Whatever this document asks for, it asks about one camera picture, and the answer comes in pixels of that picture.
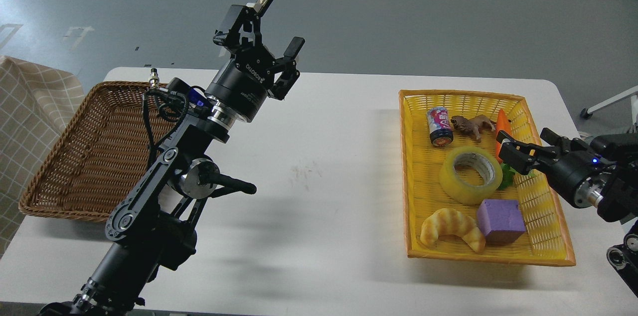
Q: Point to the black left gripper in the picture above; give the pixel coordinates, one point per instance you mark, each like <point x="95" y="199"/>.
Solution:
<point x="242" y="84"/>

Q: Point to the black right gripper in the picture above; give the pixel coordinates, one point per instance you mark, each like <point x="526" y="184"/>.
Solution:
<point x="565" y="174"/>

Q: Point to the yellow tape roll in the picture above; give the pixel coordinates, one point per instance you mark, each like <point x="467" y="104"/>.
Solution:
<point x="469" y="175"/>

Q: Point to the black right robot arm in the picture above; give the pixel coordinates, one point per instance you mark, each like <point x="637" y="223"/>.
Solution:
<point x="602" y="174"/>

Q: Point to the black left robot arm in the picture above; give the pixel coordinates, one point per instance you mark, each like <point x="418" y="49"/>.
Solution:
<point x="154" y="225"/>

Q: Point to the orange toy carrot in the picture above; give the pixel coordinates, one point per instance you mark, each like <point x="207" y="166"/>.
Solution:
<point x="503" y="124"/>

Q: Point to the white chair leg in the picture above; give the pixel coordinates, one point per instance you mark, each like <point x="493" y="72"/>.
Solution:
<point x="630" y="94"/>

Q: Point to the brown toy animal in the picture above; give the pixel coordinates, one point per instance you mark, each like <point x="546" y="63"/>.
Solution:
<point x="473" y="127"/>

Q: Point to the purple foam block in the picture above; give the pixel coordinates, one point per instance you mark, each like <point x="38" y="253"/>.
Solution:
<point x="500" y="221"/>

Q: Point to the yellow plastic basket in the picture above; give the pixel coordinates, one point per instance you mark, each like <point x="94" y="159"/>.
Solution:
<point x="547" y="240"/>

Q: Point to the small drink can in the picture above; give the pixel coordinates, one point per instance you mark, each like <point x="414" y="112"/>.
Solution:
<point x="440" y="130"/>

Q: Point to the toy croissant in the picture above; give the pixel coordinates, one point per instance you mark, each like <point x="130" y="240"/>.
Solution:
<point x="450" y="222"/>

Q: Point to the brown wicker basket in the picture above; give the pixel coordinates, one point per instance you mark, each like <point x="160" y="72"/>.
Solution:
<point x="99" y="157"/>

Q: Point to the beige checkered cloth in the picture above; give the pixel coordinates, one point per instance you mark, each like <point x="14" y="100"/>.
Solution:
<point x="36" y="104"/>

